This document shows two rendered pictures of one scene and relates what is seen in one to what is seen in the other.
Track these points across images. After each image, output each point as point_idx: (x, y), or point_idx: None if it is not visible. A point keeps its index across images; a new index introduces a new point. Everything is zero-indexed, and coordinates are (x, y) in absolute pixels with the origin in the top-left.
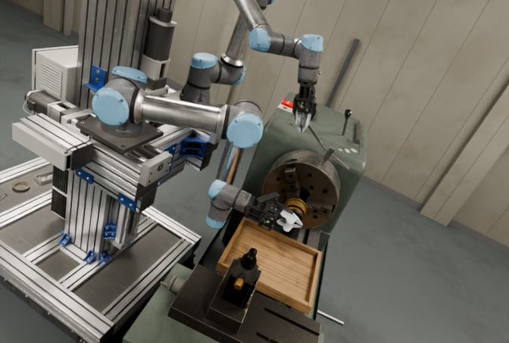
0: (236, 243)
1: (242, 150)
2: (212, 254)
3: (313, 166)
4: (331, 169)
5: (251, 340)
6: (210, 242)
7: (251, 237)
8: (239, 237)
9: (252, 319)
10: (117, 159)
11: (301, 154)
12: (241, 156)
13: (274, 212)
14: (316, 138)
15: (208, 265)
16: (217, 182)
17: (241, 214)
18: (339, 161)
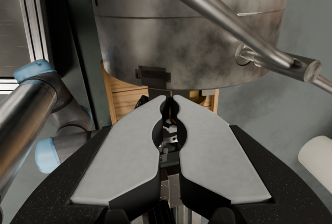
0: (118, 106)
1: (21, 159)
2: (79, 20)
3: (224, 87)
4: (274, 23)
5: (178, 203)
6: (65, 7)
7: (128, 85)
8: (116, 95)
9: (173, 194)
10: None
11: (178, 34)
12: (29, 142)
13: (160, 155)
14: (249, 47)
15: (86, 38)
16: (46, 170)
17: None
18: (314, 85)
